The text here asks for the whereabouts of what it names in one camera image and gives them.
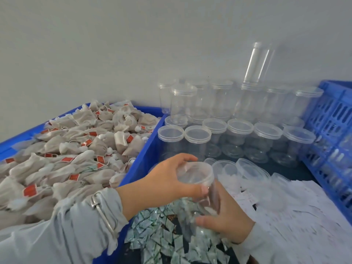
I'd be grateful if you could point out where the stack of clear lidded jars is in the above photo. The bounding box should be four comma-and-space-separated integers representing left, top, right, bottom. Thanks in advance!
157, 41, 325, 166

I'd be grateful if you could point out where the person's right forearm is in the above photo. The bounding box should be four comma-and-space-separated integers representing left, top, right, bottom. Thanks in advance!
230, 223, 279, 264

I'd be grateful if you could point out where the blue bin of tea bags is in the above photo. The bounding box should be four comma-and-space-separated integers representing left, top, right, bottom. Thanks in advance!
0, 101, 169, 264

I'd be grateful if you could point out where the pile of green-white sachets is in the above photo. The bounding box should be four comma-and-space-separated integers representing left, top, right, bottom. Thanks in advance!
124, 199, 235, 264

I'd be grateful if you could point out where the person's left hand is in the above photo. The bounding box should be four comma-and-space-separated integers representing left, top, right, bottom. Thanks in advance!
145, 153, 209, 209

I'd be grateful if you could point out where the clear plastic jar body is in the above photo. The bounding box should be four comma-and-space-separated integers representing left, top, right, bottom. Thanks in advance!
177, 180, 222, 243

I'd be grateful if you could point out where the person's left forearm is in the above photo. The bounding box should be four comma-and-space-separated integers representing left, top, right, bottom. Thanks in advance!
0, 174, 150, 264

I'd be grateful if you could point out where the blue slotted crate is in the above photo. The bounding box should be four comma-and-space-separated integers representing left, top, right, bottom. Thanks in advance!
299, 80, 352, 226

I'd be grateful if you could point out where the blue bin of jars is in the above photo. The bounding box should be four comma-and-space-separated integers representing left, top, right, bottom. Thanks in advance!
100, 114, 319, 264

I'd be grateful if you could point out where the clear screw lid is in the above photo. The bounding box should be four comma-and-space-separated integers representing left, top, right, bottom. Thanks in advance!
175, 162, 215, 188

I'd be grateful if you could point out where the person's right hand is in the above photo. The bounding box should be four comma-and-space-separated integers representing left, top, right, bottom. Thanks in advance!
195, 181, 255, 244

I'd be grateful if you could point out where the pile of white paper slips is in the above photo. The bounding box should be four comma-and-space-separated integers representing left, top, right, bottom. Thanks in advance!
219, 173, 352, 264

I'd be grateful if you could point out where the loose clear plastic lid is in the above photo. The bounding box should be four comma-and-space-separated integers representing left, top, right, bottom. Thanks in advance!
211, 160, 239, 180
235, 158, 272, 182

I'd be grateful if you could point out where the pile of tea bags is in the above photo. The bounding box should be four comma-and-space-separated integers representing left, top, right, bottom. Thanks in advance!
0, 100, 161, 226

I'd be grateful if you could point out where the silver bangle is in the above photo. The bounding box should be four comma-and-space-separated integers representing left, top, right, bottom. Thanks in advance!
91, 193, 119, 237

